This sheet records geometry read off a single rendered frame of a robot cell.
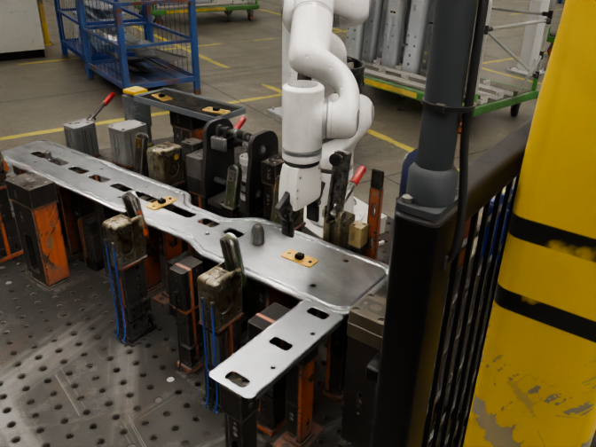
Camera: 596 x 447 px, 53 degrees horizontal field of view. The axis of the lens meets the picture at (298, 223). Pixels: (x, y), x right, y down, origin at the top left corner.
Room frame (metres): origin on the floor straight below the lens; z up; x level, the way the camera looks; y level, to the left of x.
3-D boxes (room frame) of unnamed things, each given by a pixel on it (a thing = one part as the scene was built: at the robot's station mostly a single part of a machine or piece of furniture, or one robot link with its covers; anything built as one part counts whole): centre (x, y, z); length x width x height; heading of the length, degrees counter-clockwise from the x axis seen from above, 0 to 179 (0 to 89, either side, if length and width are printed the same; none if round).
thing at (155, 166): (1.67, 0.41, 0.89); 0.13 x 0.11 x 0.38; 144
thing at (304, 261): (1.18, -0.01, 1.01); 0.08 x 0.04 x 0.01; 54
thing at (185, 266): (1.15, 0.25, 0.84); 0.11 x 0.08 x 0.29; 144
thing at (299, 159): (1.18, -0.01, 1.26); 0.09 x 0.08 x 0.03; 144
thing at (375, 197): (1.24, -0.18, 0.95); 0.03 x 0.01 x 0.50; 54
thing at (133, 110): (2.01, 0.57, 0.92); 0.08 x 0.08 x 0.44; 54
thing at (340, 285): (1.46, 0.39, 1.00); 1.38 x 0.22 x 0.02; 54
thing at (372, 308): (0.91, -0.15, 0.88); 0.08 x 0.08 x 0.36; 54
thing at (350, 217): (1.31, -0.10, 0.88); 0.07 x 0.06 x 0.35; 144
